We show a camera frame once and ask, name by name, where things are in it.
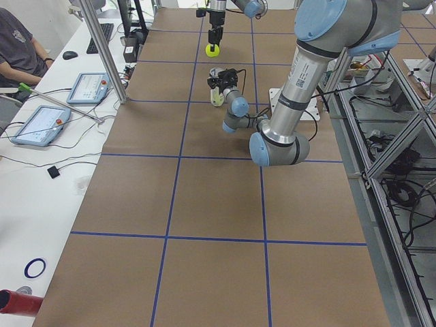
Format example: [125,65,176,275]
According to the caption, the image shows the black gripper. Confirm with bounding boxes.
[208,10,225,46]
[216,68,238,91]

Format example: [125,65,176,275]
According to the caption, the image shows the yellow tennis ball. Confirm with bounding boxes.
[211,95,223,107]
[205,44,220,58]

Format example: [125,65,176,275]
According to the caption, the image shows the clear tennis ball can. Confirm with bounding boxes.
[207,67,224,102]

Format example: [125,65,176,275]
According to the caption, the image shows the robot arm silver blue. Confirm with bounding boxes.
[208,1,403,166]
[205,0,268,48]

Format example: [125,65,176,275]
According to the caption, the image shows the black computer monitor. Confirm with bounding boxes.
[117,0,149,42]

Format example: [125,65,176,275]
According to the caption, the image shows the black box with label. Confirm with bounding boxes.
[123,37,138,63]

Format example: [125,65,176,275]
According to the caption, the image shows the black keyboard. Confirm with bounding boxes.
[86,22,115,55]

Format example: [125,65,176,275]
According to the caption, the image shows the teach pendant far tablet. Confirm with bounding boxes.
[67,72,110,106]

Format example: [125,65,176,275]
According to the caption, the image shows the teach pendant tablet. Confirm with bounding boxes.
[67,72,110,106]
[11,105,72,147]

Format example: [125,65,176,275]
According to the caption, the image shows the black computer mouse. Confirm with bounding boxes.
[62,50,78,60]

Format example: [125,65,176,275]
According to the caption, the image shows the teach pendant near tablet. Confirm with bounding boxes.
[11,105,72,147]

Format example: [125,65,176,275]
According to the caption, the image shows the seated person grey shirt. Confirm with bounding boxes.
[1,8,54,88]

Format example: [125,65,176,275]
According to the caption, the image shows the small black square puck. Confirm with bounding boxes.
[47,166,60,179]

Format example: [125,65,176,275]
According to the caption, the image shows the red cylinder tube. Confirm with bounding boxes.
[1,290,44,317]

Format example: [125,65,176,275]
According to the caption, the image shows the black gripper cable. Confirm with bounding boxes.
[234,69,318,142]

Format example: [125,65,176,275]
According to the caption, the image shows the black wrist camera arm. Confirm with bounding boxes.
[196,8,209,18]

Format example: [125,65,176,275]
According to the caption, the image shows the white pedestal column base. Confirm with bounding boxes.
[268,88,320,121]

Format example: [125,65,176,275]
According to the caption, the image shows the aluminium frame post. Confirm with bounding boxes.
[78,0,127,104]

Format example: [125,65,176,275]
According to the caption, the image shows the blue tape ring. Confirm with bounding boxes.
[23,258,47,279]

